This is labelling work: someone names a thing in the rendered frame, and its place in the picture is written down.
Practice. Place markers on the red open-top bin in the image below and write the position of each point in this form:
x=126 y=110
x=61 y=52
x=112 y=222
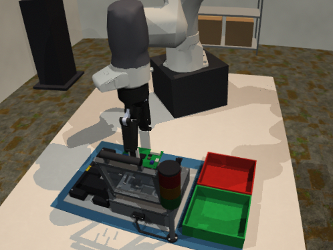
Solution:
x=228 y=173

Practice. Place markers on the green circuit board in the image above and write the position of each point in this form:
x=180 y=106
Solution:
x=150 y=157

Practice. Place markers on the green bin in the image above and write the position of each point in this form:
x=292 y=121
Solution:
x=214 y=212

